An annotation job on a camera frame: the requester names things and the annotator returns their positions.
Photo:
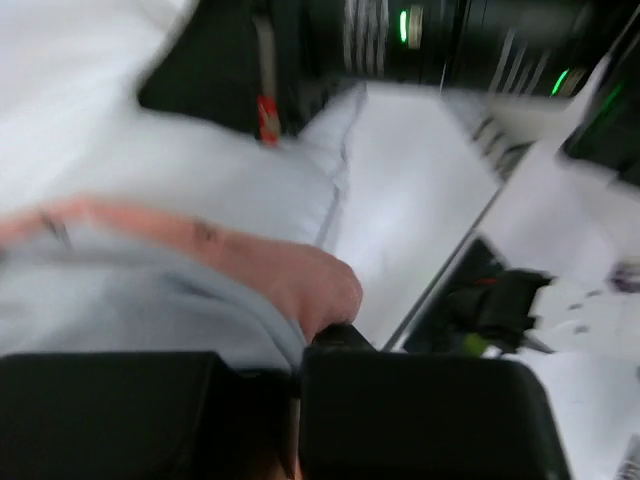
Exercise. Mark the white pillow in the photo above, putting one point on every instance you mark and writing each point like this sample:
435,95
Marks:
70,124

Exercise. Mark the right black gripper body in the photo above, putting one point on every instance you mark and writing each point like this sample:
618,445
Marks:
498,47

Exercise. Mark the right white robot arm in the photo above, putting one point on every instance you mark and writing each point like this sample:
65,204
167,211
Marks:
415,187

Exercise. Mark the checkered orange grey pillowcase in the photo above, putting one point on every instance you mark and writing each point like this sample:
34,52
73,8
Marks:
91,275

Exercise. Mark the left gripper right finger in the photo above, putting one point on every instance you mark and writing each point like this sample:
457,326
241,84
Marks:
367,414

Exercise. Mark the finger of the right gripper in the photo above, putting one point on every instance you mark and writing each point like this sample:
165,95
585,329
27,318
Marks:
236,64

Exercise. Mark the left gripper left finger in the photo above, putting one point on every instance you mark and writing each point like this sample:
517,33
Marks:
143,416

